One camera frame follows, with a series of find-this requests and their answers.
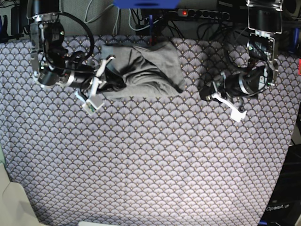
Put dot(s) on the white power strip red switch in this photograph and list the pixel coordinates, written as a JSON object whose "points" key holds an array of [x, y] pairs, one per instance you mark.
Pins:
{"points": [[204, 14]]}

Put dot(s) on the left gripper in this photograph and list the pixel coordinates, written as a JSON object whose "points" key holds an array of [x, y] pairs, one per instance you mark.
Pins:
{"points": [[207, 88]]}

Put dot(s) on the red black table clamp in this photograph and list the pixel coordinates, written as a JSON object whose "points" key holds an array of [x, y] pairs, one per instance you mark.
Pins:
{"points": [[152, 30]]}

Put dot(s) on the red clamp at right edge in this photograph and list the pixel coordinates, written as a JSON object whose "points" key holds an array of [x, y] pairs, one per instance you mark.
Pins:
{"points": [[299, 67]]}

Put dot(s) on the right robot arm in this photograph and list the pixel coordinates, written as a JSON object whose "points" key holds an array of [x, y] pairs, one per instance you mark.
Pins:
{"points": [[50, 61]]}

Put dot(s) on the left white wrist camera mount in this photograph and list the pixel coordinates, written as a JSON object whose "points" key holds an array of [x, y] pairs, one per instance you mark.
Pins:
{"points": [[237, 113]]}

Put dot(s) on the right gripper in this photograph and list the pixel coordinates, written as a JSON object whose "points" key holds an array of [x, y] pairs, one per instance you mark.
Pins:
{"points": [[101, 81]]}

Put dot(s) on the grey T-shirt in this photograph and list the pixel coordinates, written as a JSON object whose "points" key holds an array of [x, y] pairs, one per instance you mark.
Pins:
{"points": [[147, 71]]}

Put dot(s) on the fan-patterned table cloth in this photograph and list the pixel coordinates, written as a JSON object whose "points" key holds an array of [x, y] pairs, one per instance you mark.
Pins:
{"points": [[175, 161]]}

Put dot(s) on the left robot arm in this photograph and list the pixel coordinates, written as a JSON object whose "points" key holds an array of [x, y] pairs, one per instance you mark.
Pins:
{"points": [[264, 22]]}

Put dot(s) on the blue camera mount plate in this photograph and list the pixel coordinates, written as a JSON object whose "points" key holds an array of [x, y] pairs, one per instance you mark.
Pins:
{"points": [[146, 4]]}

